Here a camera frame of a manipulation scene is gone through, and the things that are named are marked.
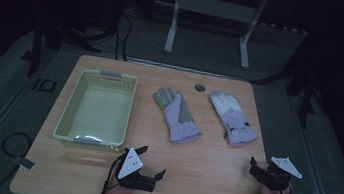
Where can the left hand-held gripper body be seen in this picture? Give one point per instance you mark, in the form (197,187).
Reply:
(131,164)

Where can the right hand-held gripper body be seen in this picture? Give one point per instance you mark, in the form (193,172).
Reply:
(275,181)

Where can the purple glove with grey palm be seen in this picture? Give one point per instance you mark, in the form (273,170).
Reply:
(178,121)

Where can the purple glove with white fingers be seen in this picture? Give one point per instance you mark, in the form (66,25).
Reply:
(234,120)

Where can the pale green plastic basket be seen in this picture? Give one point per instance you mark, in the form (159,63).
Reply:
(100,114)

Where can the person's left hand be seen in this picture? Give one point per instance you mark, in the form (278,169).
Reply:
(117,192)

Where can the black tripod stand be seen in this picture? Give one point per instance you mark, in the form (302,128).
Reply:
(35,55)
(307,101)

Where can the grey round table grommet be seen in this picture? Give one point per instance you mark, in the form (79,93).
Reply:
(199,87)

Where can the grey tape piece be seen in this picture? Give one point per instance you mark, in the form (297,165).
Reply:
(24,163)

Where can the white metal stand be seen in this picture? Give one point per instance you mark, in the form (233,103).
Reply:
(213,7)

